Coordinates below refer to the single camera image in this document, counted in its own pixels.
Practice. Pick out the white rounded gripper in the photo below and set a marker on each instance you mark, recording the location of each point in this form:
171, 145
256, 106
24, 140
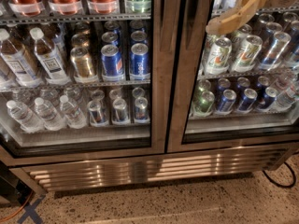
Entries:
241, 13

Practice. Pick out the steel fridge door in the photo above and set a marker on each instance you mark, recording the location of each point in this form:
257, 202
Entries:
273, 117
121, 28

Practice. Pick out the steel fridge base grille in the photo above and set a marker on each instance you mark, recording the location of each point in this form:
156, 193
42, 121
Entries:
137, 170

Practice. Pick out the white 7Up can right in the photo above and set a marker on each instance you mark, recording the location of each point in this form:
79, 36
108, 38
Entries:
246, 54

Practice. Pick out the white 7up can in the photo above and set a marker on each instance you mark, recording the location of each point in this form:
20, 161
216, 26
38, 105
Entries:
216, 62
246, 54

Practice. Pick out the silver blue can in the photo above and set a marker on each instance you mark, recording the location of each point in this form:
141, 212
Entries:
270, 57

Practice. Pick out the white 7Up can left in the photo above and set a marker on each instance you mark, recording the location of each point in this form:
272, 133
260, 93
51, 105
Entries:
216, 62

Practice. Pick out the blue can bottom left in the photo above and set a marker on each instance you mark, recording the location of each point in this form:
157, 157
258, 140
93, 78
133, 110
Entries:
225, 103

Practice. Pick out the blue can bottom right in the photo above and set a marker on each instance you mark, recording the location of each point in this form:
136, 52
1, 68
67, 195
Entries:
247, 100

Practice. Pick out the green can bottom shelf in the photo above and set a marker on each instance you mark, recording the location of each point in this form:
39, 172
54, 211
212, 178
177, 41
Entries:
202, 104

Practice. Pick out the front blue Pepsi can right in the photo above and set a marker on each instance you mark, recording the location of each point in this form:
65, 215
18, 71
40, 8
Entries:
139, 62

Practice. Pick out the blue pepsi can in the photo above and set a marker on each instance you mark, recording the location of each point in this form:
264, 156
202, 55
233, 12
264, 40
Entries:
139, 62
113, 69

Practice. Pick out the front blue Pepsi can left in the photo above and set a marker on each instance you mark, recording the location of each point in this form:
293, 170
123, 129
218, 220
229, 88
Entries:
113, 69

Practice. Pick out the small silver can right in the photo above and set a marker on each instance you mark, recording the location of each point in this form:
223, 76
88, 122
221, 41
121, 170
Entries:
141, 110

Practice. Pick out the small silver can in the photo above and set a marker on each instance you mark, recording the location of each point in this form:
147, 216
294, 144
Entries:
98, 114
120, 113
141, 110

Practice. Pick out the small silver can middle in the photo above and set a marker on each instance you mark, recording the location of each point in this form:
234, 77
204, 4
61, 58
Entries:
120, 113

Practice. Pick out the front gold can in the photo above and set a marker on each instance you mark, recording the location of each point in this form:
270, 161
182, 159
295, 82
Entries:
85, 71

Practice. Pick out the small silver can left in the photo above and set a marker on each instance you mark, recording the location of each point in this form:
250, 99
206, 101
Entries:
98, 114

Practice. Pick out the tea bottle white cap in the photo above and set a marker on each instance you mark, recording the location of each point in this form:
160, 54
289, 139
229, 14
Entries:
48, 55

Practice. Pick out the water bottle right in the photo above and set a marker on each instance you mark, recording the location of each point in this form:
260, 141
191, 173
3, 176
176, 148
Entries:
72, 112

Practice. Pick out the water bottle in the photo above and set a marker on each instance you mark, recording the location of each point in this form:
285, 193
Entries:
72, 112
52, 119
26, 117

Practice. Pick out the water bottle middle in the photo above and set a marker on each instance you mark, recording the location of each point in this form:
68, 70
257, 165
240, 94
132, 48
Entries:
52, 119

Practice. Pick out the tea bottle far left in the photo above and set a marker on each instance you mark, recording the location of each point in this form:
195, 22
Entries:
20, 60

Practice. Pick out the water bottle left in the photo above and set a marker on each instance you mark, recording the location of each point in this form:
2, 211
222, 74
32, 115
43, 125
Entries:
26, 117

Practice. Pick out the blue tape cross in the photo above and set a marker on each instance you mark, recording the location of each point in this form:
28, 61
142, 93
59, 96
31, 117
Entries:
30, 211

